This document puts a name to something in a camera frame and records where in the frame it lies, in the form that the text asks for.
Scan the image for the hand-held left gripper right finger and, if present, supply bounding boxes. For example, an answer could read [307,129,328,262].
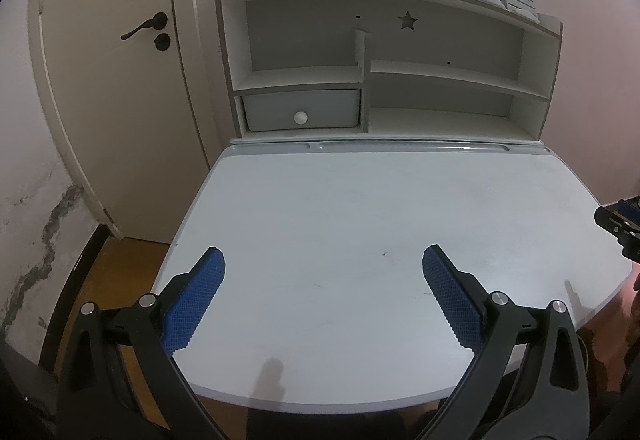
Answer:
[421,244,588,440]

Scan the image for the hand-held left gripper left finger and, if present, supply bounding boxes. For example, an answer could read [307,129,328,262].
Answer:
[56,246,227,440]

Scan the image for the black floor trim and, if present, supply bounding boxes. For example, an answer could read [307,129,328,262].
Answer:
[39,223,110,371]

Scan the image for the cream door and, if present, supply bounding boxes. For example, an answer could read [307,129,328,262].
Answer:
[27,0,227,241]

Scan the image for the grey drawer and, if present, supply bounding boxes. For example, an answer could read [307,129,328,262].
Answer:
[242,88,362,131]

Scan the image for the white desk shelf unit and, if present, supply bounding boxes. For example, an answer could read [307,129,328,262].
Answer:
[215,0,564,141]

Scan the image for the black door handle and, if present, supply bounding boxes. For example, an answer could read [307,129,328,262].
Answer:
[120,13,169,41]

